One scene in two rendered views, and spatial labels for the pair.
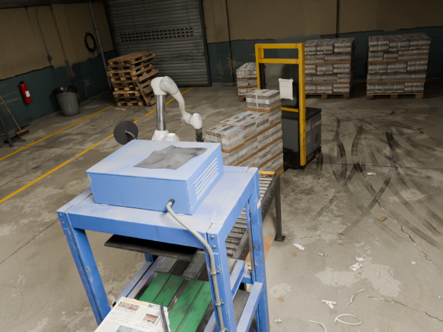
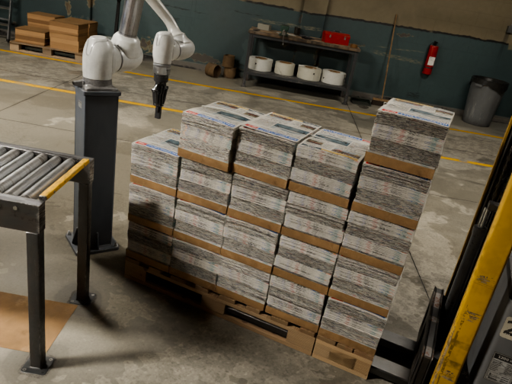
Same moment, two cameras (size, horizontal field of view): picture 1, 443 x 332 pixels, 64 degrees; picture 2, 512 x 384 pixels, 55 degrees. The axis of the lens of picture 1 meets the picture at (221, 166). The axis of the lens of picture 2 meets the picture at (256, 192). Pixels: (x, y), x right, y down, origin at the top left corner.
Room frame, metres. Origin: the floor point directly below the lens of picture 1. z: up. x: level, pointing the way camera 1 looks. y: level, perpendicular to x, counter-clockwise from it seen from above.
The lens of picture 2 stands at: (3.30, -2.38, 1.70)
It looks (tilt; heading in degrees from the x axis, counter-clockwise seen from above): 23 degrees down; 66
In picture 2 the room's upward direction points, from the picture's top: 10 degrees clockwise
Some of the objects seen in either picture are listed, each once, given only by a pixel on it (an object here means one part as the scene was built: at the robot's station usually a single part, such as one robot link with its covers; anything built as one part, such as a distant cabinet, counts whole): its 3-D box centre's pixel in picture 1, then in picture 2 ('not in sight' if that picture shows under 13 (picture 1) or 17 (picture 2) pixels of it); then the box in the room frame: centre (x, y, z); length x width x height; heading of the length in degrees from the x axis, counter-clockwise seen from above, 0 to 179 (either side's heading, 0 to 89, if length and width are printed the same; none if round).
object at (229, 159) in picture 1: (235, 170); (236, 234); (4.20, -0.18, 0.42); 1.17 x 0.39 x 0.83; 136
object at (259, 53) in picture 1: (262, 103); (497, 184); (5.26, -0.74, 0.97); 0.09 x 0.09 x 1.75; 46
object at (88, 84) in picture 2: not in sight; (94, 81); (3.48, 0.48, 1.03); 0.22 x 0.18 x 0.06; 14
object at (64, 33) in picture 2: not in sight; (58, 35); (3.27, 6.68, 0.28); 1.20 x 0.83 x 0.57; 156
